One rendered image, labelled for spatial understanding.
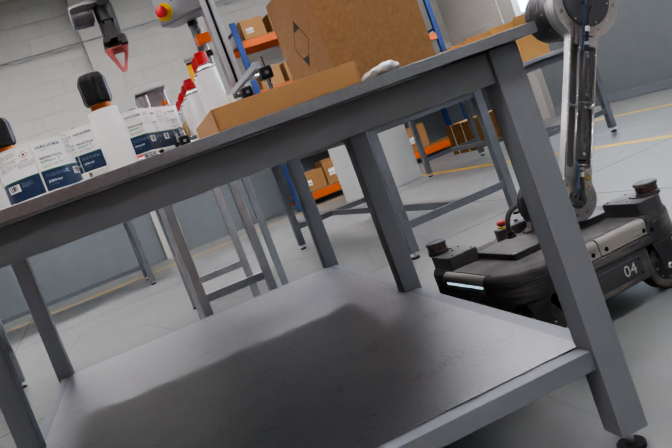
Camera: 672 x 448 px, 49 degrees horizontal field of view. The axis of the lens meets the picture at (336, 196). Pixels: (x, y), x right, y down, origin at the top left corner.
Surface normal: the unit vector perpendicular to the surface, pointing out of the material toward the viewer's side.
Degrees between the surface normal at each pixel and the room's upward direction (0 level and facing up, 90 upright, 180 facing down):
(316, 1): 90
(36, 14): 90
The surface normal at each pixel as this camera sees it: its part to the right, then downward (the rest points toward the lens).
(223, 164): 0.26, -0.02
